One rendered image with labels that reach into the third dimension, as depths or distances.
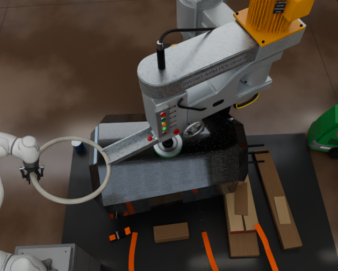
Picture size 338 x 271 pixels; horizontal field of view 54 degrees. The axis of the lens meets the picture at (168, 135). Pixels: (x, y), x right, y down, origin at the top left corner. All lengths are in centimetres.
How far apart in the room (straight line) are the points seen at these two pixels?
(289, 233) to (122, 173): 156
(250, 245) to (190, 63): 181
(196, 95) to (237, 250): 152
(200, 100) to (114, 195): 103
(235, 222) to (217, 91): 133
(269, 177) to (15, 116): 276
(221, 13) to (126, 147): 109
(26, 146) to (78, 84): 225
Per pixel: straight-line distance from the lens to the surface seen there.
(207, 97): 202
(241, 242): 305
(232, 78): 201
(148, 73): 173
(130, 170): 248
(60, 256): 234
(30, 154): 192
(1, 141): 196
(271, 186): 327
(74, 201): 205
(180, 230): 298
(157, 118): 185
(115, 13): 479
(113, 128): 260
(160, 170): 247
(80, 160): 349
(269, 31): 190
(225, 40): 189
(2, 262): 218
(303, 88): 406
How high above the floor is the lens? 303
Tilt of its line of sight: 60 degrees down
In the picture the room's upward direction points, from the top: 4 degrees counter-clockwise
